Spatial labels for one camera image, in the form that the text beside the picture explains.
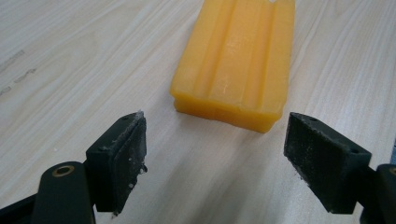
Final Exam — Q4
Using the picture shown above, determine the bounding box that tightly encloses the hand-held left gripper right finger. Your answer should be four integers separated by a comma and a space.
283, 112, 374, 215

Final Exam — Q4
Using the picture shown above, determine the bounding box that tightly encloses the yellow soap bar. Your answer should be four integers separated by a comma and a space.
169, 0, 296, 134

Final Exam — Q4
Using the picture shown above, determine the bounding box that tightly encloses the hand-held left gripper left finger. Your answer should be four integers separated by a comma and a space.
85, 110, 149, 217

